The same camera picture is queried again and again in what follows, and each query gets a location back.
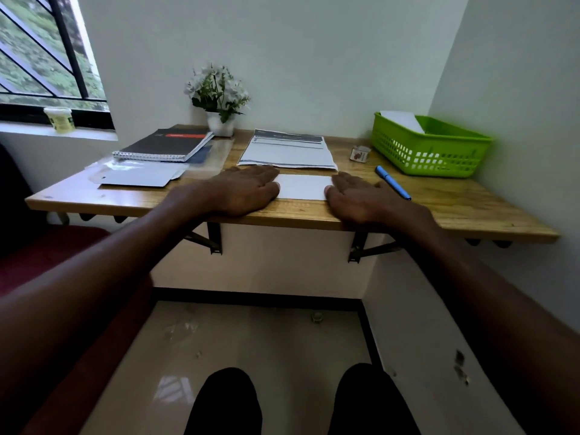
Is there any black window grille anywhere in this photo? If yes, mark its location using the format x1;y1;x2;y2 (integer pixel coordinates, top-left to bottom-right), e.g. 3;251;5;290
0;0;116;131

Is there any white envelope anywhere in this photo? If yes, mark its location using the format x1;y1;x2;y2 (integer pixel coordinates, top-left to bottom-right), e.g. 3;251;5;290
379;109;427;135
273;173;335;202

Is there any clear plastic sleeve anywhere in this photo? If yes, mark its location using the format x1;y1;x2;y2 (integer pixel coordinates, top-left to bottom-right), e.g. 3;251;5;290
86;137;234;189

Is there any grey lined printed document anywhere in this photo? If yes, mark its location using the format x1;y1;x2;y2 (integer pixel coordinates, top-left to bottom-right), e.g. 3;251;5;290
237;128;339;172

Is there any black table bracket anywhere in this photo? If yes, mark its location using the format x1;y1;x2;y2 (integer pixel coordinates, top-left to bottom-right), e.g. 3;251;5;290
347;230;405;265
182;221;224;256

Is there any blue pen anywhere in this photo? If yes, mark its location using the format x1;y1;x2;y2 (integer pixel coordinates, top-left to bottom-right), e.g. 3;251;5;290
374;165;413;202

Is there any white flower plant in pot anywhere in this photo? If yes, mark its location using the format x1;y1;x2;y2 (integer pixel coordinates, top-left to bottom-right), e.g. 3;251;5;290
182;63;251;138

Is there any white window sill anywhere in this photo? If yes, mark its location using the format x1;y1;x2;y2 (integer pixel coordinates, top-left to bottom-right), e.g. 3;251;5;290
0;120;119;143

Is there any maroon mattress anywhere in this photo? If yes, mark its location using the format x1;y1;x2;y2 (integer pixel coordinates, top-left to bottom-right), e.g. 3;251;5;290
0;224;155;435

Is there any small cream jar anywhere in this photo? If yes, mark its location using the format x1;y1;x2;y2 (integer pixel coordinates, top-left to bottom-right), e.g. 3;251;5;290
43;106;77;134

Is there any person's right forearm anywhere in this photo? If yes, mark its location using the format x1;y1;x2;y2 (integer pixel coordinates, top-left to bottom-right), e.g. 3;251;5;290
398;212;580;435

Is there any black spiral notebook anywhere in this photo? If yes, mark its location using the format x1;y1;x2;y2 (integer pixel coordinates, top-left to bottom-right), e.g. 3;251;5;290
112;127;215;163

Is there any person's left leg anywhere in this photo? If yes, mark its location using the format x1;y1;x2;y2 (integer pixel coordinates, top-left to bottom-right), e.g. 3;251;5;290
182;367;264;435

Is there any person's left hand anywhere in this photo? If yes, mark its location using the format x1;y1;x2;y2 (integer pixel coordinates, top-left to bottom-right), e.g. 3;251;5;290
198;165;282;219

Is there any blue book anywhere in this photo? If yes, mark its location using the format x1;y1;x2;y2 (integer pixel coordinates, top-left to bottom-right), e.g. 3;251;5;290
185;144;213;165

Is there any person's leg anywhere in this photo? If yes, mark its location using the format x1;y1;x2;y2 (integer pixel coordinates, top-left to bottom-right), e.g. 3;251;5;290
182;367;264;435
326;362;423;435

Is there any green plastic basket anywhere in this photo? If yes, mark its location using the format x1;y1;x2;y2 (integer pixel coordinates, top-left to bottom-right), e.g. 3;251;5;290
371;111;494;179

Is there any black backpack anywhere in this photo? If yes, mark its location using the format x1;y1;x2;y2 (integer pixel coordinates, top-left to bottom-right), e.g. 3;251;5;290
0;143;48;259

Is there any stack of white envelopes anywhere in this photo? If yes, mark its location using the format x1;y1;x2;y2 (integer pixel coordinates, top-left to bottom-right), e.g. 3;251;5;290
92;162;189;189

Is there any person's left forearm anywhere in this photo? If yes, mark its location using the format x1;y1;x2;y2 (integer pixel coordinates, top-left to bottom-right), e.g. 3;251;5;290
0;183;214;435

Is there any person's right hand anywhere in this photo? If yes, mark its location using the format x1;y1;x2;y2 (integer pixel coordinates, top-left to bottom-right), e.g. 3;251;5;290
323;171;437;233

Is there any person's right leg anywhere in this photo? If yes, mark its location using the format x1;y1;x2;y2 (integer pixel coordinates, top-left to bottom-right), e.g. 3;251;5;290
326;362;423;435

